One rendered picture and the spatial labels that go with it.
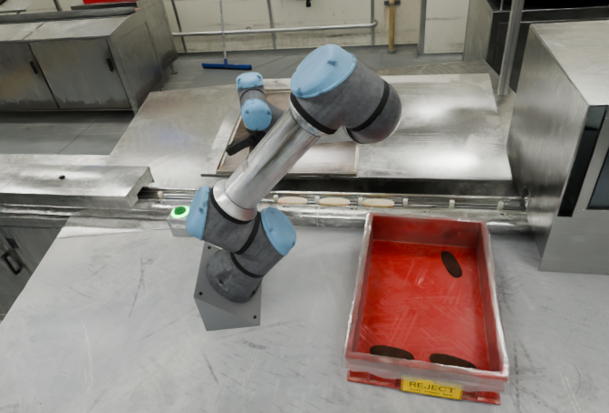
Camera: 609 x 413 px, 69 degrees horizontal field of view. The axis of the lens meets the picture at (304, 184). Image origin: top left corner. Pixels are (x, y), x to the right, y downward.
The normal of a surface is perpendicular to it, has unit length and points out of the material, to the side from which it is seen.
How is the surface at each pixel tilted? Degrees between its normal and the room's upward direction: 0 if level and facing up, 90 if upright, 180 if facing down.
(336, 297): 0
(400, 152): 10
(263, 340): 0
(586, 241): 90
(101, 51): 90
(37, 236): 90
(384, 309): 0
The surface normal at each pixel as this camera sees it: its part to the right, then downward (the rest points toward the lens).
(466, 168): -0.13, -0.69
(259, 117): 0.18, 0.57
